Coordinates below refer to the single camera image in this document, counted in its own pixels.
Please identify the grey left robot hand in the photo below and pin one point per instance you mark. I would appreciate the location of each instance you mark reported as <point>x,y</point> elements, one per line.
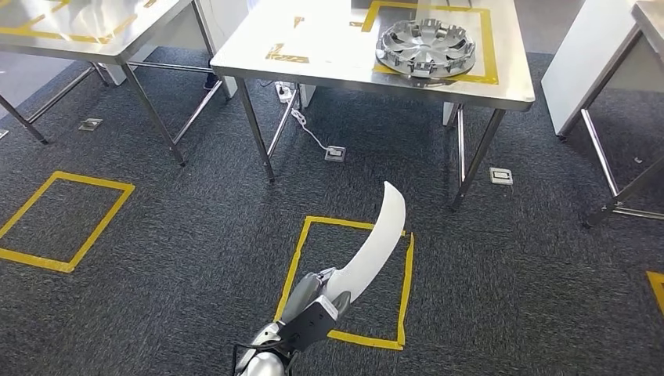
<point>303,296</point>

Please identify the white curved plastic part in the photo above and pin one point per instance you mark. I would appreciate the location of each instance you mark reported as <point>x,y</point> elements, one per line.
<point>373,249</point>

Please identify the stainless steel workbench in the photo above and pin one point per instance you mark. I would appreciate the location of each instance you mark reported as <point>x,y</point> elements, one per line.
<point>332,46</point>

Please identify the yellow floor tape square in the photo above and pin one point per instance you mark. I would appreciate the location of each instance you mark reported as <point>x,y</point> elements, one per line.
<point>293,270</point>
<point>658,290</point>
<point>93,181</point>

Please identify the steel floor socket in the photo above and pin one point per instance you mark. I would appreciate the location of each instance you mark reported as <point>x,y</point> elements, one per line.
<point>335,154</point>
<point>501,176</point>
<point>90,124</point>

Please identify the white power strip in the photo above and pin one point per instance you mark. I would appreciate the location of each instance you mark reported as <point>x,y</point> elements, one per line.
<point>284,93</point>

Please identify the small yellow tape rectangle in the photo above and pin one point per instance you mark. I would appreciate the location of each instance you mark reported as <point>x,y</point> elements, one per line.
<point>285,57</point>

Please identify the silver wheel hubcap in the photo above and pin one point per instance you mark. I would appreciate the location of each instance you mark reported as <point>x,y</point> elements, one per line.
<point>425,49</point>

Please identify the large yellow tape rectangle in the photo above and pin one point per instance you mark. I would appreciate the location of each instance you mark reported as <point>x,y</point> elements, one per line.
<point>488,46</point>

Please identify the stainless steel table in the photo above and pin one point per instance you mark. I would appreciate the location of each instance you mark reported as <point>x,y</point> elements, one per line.
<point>78,18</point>
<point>651,26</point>

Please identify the yellow tape marking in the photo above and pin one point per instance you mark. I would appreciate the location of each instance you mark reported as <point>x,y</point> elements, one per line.
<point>52,35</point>

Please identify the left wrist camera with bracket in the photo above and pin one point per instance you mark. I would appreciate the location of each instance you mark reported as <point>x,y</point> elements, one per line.
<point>306,329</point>

